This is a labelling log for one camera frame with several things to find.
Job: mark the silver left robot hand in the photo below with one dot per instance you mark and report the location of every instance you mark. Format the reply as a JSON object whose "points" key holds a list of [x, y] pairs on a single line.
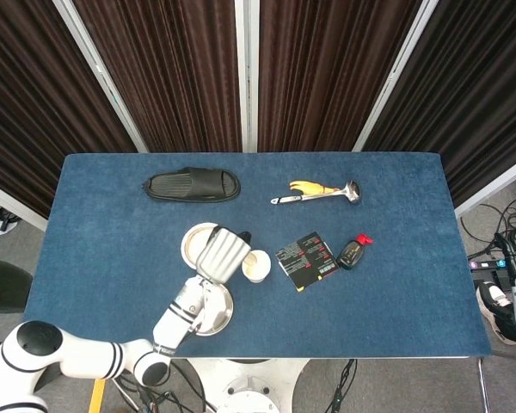
{"points": [[223, 256]]}

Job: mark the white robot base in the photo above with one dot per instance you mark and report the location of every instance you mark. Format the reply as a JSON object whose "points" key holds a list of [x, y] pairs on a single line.
{"points": [[249, 387]]}

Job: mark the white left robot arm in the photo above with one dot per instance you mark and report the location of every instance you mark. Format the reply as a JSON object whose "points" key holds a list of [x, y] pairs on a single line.
{"points": [[86, 357]]}

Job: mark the stainless steel bowl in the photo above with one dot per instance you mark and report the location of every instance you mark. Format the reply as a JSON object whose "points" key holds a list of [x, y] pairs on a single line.
{"points": [[188, 247]]}

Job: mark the white paper cup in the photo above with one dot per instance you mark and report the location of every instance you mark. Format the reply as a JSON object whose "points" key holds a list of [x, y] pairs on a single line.
{"points": [[262, 272]]}

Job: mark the stainless steel plate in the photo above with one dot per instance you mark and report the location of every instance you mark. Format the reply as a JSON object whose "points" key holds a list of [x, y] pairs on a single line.
{"points": [[221, 310]]}

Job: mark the black rubber slipper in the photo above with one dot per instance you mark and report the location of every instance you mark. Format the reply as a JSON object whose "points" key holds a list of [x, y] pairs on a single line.
{"points": [[189, 186]]}

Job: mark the black printed leaflet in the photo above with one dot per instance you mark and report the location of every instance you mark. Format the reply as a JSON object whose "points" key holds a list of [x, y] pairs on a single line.
{"points": [[307, 262]]}

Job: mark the black red-capped sauce bottle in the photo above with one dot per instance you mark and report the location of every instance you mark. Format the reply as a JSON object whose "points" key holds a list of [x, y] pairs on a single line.
{"points": [[350, 256]]}

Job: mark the blue table cover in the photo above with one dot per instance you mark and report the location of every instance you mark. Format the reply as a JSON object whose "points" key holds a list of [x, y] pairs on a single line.
{"points": [[348, 318]]}

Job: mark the stainless steel ladle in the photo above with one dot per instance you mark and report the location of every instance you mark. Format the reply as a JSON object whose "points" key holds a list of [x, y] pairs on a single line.
{"points": [[352, 191]]}

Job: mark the brown curtain screen panel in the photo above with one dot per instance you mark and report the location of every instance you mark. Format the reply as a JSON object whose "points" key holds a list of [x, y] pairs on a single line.
{"points": [[26, 107], [327, 77], [477, 107], [167, 77]]}

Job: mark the black chair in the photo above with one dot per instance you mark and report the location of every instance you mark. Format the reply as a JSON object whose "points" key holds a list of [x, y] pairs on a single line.
{"points": [[4, 284]]}

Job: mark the white black sneaker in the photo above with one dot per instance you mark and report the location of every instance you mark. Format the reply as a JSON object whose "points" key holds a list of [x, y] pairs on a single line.
{"points": [[496, 307]]}

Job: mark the white table frame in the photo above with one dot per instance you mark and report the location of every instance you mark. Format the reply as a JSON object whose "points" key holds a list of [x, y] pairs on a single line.
{"points": [[483, 383]]}

